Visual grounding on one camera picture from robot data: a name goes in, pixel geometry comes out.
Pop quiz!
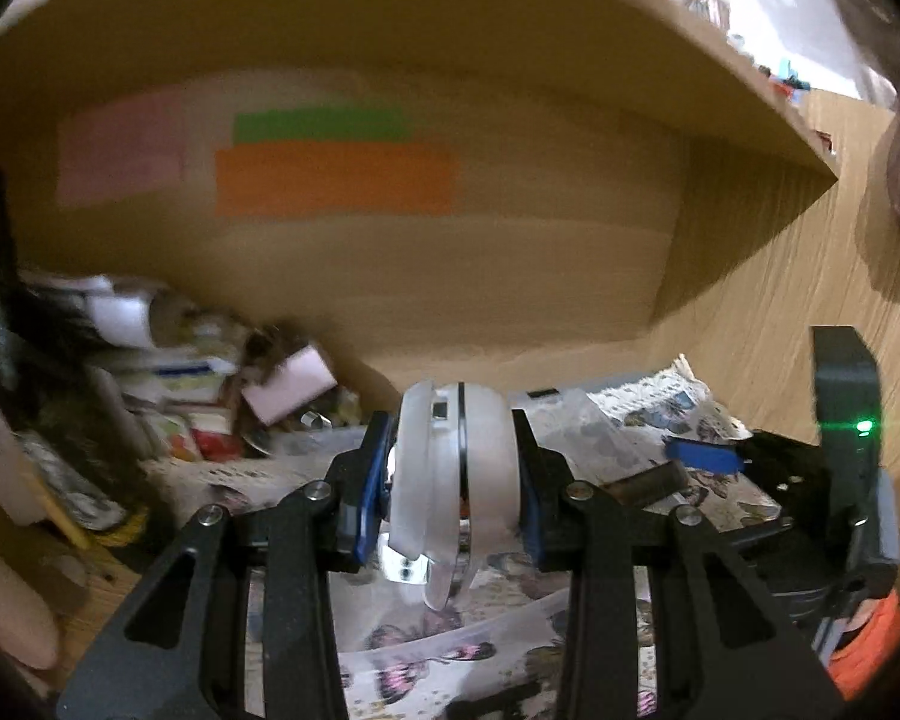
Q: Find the person's right forearm orange sleeve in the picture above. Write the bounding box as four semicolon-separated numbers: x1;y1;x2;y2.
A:
825;591;900;700

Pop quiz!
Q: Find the pink paper note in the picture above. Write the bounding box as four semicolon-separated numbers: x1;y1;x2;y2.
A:
56;90;190;203

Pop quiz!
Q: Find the green paper note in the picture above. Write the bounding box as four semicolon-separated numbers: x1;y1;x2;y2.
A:
232;109;413;145

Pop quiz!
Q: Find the red packet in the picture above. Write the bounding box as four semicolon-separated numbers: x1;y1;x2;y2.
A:
190;426;242;464

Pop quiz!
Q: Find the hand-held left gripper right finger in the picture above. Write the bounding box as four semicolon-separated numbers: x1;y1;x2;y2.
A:
510;409;848;720

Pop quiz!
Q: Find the pink box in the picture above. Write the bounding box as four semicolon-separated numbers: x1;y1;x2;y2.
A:
240;343;338;425

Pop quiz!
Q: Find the white paper roll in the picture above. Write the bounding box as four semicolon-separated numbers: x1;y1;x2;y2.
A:
86;291;190;350

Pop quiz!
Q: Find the dark cylinder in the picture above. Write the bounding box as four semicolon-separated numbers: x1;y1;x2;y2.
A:
606;460;692;509

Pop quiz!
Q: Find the wooden shelf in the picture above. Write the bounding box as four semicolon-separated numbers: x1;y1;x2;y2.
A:
0;0;841;182

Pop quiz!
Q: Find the beige padded object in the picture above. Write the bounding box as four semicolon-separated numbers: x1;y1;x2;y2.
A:
0;373;68;670

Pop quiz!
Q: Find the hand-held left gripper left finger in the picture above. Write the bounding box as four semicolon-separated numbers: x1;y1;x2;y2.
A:
56;409;395;720

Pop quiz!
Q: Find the yellow cord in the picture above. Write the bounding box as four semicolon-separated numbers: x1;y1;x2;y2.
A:
94;506;152;552

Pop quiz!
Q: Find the orange paper note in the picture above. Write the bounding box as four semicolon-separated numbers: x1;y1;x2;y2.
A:
214;142;460;217

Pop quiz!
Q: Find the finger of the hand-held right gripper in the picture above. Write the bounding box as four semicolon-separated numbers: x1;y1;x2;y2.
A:
663;431;766;496

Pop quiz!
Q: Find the white box with blue stripe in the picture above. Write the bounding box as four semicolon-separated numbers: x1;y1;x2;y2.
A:
118;356;235;404

